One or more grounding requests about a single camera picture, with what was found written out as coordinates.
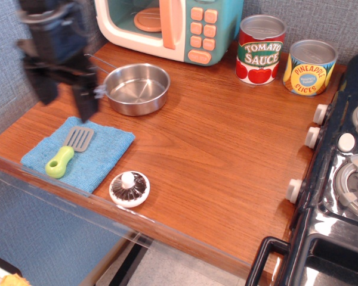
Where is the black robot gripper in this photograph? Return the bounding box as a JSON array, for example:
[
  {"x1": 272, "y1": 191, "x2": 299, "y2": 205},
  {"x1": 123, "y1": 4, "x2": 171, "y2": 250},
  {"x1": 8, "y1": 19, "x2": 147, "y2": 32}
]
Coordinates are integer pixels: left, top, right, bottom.
[{"x1": 17, "y1": 38, "x2": 99, "y2": 123}]

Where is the grey spatula green handle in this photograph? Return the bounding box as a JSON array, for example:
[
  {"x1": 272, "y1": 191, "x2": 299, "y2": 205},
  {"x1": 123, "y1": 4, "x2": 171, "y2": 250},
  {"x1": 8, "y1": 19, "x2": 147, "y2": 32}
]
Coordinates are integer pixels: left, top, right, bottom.
[{"x1": 45, "y1": 126, "x2": 94, "y2": 179}]

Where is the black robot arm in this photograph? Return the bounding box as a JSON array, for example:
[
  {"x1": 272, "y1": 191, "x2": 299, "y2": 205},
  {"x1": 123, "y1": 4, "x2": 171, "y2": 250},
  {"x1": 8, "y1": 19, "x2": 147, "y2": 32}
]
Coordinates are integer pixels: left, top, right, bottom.
[{"x1": 17, "y1": 1, "x2": 100, "y2": 122}]

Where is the stainless steel pan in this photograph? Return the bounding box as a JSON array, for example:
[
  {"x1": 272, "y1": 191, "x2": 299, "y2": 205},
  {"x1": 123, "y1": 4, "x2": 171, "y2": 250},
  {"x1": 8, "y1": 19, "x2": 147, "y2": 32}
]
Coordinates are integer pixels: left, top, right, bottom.
[{"x1": 85, "y1": 54, "x2": 171, "y2": 116}]

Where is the white toy mushroom slice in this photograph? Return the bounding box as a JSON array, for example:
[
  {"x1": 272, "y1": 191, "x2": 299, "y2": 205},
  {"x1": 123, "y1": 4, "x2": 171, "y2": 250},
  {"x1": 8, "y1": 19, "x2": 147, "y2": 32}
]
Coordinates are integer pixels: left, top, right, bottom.
[{"x1": 109, "y1": 171, "x2": 150, "y2": 209}]

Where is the clear acrylic table guard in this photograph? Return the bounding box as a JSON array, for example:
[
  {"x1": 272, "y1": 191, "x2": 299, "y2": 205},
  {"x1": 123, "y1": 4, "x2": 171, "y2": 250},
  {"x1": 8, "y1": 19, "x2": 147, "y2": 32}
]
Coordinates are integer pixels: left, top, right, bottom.
[{"x1": 0, "y1": 151, "x2": 275, "y2": 286}]

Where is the teal toy microwave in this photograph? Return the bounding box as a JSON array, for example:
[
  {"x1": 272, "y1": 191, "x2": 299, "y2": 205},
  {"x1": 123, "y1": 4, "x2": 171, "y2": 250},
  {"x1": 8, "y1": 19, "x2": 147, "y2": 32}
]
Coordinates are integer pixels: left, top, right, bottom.
[{"x1": 94, "y1": 0, "x2": 244, "y2": 66}]

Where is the yellow object at corner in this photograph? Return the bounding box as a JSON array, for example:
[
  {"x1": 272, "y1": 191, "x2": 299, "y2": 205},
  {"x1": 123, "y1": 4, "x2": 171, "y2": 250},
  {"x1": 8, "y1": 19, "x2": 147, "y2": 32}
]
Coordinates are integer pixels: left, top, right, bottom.
[{"x1": 0, "y1": 273, "x2": 30, "y2": 286}]

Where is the tomato sauce can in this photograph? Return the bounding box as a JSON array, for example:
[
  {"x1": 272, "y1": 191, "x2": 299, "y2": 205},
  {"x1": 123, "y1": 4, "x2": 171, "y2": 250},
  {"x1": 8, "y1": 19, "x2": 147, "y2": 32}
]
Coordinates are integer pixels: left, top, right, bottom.
[{"x1": 235, "y1": 14, "x2": 287, "y2": 85}]

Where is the pineapple slices can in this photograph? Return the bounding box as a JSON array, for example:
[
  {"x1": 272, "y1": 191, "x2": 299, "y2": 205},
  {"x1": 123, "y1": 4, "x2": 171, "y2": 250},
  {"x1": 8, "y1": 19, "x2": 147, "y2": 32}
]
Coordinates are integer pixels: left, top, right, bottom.
[{"x1": 283, "y1": 39, "x2": 338, "y2": 97}]

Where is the white stove knob front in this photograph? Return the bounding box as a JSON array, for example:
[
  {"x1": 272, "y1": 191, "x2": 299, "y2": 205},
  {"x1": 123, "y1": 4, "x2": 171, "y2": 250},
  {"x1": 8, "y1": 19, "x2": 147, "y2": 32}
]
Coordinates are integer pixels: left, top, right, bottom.
[{"x1": 285, "y1": 179, "x2": 303, "y2": 204}]

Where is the white stove knob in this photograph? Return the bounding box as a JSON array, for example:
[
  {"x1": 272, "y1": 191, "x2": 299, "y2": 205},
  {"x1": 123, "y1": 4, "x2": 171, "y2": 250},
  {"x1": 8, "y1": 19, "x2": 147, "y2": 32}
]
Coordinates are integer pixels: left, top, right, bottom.
[
  {"x1": 313, "y1": 104, "x2": 329, "y2": 125},
  {"x1": 304, "y1": 127, "x2": 320, "y2": 149},
  {"x1": 285, "y1": 179, "x2": 303, "y2": 204}
]

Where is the white stove knob middle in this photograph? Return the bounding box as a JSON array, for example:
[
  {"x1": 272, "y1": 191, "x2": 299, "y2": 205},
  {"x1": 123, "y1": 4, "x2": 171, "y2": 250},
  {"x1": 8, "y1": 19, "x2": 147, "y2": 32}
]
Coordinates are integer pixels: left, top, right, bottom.
[{"x1": 304, "y1": 127, "x2": 320, "y2": 149}]

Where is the white stove knob rear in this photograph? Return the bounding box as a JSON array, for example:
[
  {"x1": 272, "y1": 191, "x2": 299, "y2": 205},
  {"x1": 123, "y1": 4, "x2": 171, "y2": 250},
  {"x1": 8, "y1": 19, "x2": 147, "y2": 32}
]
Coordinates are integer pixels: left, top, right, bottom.
[{"x1": 313, "y1": 104, "x2": 329, "y2": 125}]

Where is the black toy stove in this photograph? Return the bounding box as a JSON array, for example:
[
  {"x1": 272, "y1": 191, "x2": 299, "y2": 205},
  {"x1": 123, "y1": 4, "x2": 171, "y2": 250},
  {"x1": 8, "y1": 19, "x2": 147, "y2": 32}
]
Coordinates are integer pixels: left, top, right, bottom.
[{"x1": 246, "y1": 54, "x2": 358, "y2": 285}]

